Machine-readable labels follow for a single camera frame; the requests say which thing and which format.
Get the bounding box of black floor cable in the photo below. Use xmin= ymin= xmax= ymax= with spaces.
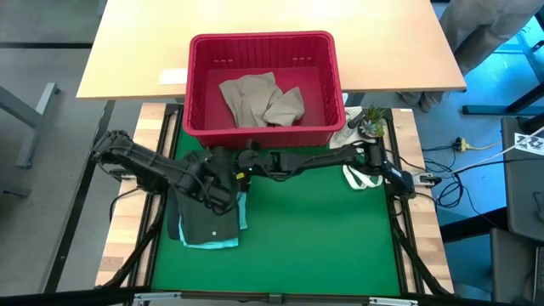
xmin=424 ymin=156 xmax=544 ymax=209

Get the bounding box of black metal table frame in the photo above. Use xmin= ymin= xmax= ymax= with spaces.
xmin=95 ymin=102 xmax=454 ymax=306

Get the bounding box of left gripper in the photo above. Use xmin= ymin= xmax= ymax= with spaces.
xmin=182 ymin=148 xmax=240 ymax=214

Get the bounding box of black garment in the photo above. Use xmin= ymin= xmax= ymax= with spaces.
xmin=166 ymin=186 xmax=184 ymax=241

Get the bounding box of dark green garment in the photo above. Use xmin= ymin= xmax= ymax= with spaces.
xmin=173 ymin=146 xmax=241 ymax=247

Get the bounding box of light blue garment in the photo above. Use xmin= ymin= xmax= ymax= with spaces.
xmin=178 ymin=190 xmax=249 ymax=251

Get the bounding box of red plastic laundry bin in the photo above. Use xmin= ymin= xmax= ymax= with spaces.
xmin=182 ymin=30 xmax=347 ymax=150

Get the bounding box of yellow power plug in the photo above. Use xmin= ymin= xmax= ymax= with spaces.
xmin=453 ymin=136 xmax=502 ymax=153

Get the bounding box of white printed marker sheet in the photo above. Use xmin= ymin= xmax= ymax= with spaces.
xmin=513 ymin=132 xmax=544 ymax=155

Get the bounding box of white paper label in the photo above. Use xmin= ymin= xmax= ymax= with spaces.
xmin=158 ymin=68 xmax=189 ymax=85

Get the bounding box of black equipment case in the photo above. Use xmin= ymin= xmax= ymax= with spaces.
xmin=501 ymin=115 xmax=544 ymax=243
xmin=489 ymin=227 xmax=544 ymax=305

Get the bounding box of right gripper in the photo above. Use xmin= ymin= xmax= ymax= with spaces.
xmin=235 ymin=139 xmax=277 ymax=193

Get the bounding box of grey metal desk leg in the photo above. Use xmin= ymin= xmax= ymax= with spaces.
xmin=0 ymin=82 xmax=61 ymax=169

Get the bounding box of light wooden desk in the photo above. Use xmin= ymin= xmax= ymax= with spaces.
xmin=76 ymin=0 xmax=468 ymax=101

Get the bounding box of white canvas tote bag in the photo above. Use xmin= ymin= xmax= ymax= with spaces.
xmin=329 ymin=105 xmax=384 ymax=191

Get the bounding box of white floor cable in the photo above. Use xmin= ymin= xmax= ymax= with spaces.
xmin=450 ymin=127 xmax=544 ymax=175

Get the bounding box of black metal desk leg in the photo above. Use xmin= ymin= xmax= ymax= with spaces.
xmin=462 ymin=82 xmax=544 ymax=116

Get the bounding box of person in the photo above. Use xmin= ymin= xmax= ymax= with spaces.
xmin=397 ymin=0 xmax=544 ymax=114

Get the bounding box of small potted succulent plant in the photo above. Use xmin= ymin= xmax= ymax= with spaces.
xmin=357 ymin=103 xmax=388 ymax=139

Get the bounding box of beige garment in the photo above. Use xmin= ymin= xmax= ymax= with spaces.
xmin=218 ymin=71 xmax=306 ymax=129

